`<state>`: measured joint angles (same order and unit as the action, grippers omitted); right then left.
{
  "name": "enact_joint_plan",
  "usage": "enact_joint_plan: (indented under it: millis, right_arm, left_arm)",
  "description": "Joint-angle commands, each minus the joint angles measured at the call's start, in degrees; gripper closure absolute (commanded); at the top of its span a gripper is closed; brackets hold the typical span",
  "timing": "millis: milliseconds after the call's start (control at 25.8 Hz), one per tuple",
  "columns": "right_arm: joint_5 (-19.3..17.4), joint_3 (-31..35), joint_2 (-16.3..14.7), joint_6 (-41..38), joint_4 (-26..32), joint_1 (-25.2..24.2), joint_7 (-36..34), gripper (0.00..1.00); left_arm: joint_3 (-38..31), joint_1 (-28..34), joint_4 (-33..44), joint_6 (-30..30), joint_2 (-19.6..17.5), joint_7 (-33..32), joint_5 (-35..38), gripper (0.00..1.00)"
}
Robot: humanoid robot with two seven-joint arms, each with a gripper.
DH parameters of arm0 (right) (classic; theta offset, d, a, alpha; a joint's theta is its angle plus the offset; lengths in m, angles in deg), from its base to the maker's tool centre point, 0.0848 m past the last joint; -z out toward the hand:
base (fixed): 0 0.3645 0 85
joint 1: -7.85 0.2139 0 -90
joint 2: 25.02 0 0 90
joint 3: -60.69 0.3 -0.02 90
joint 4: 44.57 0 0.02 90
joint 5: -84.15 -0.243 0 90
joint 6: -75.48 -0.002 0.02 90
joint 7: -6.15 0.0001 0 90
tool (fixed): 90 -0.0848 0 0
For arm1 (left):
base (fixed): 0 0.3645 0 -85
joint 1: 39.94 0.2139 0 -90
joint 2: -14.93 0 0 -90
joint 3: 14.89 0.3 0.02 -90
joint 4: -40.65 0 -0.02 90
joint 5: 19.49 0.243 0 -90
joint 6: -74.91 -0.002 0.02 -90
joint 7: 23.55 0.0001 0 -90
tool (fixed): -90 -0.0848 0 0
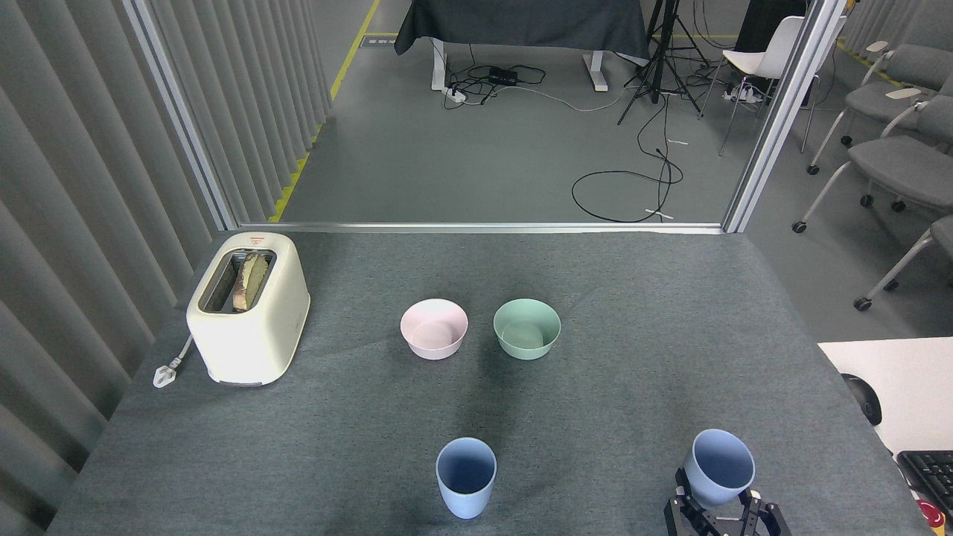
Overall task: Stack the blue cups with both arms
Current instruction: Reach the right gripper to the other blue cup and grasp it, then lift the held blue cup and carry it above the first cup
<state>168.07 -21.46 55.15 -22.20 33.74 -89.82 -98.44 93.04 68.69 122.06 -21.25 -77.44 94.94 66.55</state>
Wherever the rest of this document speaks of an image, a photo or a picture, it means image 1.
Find blue cup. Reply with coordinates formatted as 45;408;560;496
683;429;756;510
436;437;497;520

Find grey office chair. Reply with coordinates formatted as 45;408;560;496
791;95;953;235
807;42;953;176
853;216;953;312

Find green bowl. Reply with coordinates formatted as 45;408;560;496
493;299;562;361

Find white power cord with plug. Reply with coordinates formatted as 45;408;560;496
153;335;196;389

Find black floor cable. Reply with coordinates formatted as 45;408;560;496
571;93;684;224

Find black computer mouse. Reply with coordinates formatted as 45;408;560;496
841;374;883;427

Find cream toaster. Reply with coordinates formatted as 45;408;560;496
186;232;310;387

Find white chair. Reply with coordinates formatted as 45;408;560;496
698;15;850;158

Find white table leg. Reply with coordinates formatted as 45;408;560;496
583;52;609;92
430;39;452;92

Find silver frame rail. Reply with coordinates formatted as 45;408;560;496
238;221;724;236

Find dark grey table cloth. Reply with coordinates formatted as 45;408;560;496
394;0;651;65

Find black tripod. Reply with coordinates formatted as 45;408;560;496
617;0;710;126

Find black keyboard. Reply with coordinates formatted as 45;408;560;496
896;450;953;518

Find pink bowl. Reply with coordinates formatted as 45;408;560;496
400;299;469;361

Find silver frame post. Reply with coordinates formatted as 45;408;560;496
722;0;850;234
123;0;240;232

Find white desk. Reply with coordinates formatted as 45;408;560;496
817;337;953;456

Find bread slice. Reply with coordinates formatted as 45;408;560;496
232;252;270;313

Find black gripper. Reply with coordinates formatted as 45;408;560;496
664;467;792;536

